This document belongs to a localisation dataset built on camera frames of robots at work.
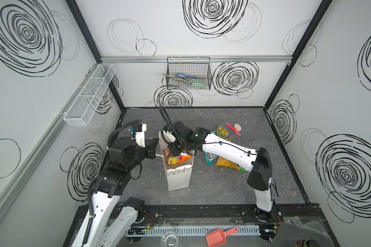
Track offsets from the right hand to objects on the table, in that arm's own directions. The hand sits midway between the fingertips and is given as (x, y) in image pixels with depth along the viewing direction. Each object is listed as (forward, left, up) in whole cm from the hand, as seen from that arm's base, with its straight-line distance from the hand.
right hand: (169, 149), depth 77 cm
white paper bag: (-14, -6, -1) cm, 15 cm away
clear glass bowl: (-36, -2, -19) cm, 40 cm away
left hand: (-2, +3, +12) cm, 13 cm away
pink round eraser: (+27, -43, -16) cm, 53 cm away
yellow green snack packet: (+20, -30, -12) cm, 38 cm away
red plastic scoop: (-34, -24, -18) cm, 46 cm away
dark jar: (-35, -58, -11) cm, 69 cm away
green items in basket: (+34, -14, +15) cm, 40 cm away
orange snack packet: (-5, -7, +1) cm, 9 cm away
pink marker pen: (+26, -40, -17) cm, 51 cm away
